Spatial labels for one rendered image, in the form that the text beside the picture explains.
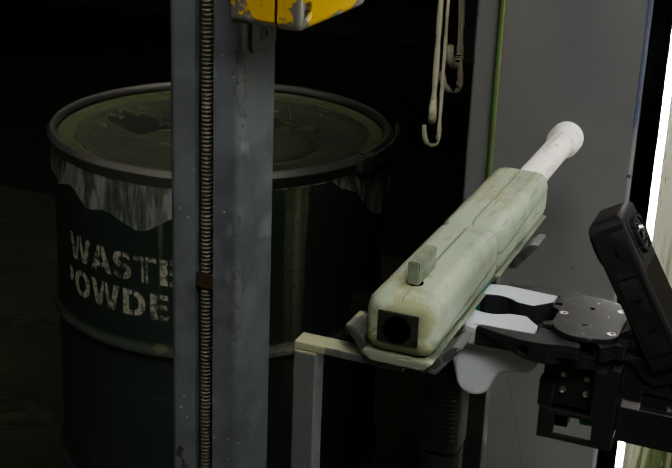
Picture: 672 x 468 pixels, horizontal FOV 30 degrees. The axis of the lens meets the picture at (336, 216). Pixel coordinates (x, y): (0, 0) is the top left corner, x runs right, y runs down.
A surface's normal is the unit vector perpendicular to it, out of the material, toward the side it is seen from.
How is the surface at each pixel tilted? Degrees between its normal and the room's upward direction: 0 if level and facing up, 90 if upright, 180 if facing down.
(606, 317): 0
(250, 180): 90
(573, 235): 90
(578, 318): 0
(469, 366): 90
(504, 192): 0
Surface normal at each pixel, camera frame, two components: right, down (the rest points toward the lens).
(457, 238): 0.04, -0.94
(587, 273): -0.38, 0.30
